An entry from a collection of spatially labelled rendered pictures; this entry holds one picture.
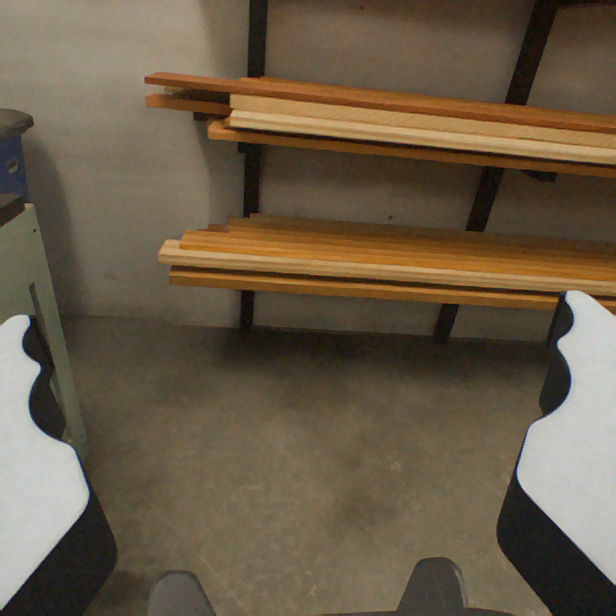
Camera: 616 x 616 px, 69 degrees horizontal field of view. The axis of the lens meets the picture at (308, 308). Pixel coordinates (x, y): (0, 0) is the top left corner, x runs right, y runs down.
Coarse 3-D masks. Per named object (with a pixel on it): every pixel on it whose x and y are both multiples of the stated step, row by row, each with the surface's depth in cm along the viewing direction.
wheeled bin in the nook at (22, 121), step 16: (0, 112) 150; (16, 112) 156; (0, 128) 141; (16, 128) 148; (0, 144) 147; (16, 144) 158; (0, 160) 149; (16, 160) 159; (0, 176) 150; (16, 176) 160; (0, 192) 151; (16, 192) 162
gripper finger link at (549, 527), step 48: (576, 336) 9; (576, 384) 8; (528, 432) 7; (576, 432) 7; (528, 480) 6; (576, 480) 6; (528, 528) 6; (576, 528) 6; (528, 576) 7; (576, 576) 6
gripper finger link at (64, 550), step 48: (0, 336) 10; (0, 384) 8; (48, 384) 9; (0, 432) 7; (48, 432) 9; (0, 480) 7; (48, 480) 7; (0, 528) 6; (48, 528) 6; (96, 528) 6; (0, 576) 5; (48, 576) 6; (96, 576) 7
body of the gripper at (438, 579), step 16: (432, 560) 5; (448, 560) 5; (160, 576) 5; (176, 576) 5; (192, 576) 5; (416, 576) 5; (432, 576) 5; (448, 576) 5; (160, 592) 5; (176, 592) 5; (192, 592) 5; (416, 592) 5; (432, 592) 5; (448, 592) 5; (464, 592) 5; (160, 608) 5; (176, 608) 5; (192, 608) 5; (208, 608) 5; (400, 608) 5; (416, 608) 5; (432, 608) 5; (448, 608) 5; (464, 608) 5; (480, 608) 5
